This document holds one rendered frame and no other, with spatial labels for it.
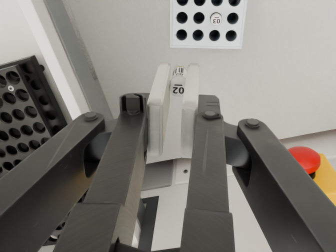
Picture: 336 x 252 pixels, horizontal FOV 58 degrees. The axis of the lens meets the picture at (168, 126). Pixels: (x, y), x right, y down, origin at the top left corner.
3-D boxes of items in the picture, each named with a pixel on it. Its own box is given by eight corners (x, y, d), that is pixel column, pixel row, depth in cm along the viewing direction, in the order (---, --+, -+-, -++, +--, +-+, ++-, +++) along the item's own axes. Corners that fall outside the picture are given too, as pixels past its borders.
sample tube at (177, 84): (173, 61, 24) (169, 80, 20) (188, 61, 24) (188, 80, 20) (172, 76, 25) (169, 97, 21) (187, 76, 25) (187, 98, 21)
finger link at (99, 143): (143, 164, 14) (78, 161, 14) (154, 115, 18) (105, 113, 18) (142, 135, 13) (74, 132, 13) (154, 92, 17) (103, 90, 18)
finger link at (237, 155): (195, 137, 13) (267, 141, 13) (197, 93, 17) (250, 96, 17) (193, 166, 14) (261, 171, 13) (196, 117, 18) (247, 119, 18)
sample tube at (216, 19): (209, 8, 37) (211, 14, 33) (219, 8, 37) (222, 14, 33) (208, 19, 37) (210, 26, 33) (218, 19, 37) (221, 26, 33)
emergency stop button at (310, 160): (275, 146, 34) (284, 167, 31) (312, 139, 34) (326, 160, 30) (278, 167, 36) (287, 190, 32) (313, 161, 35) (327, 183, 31)
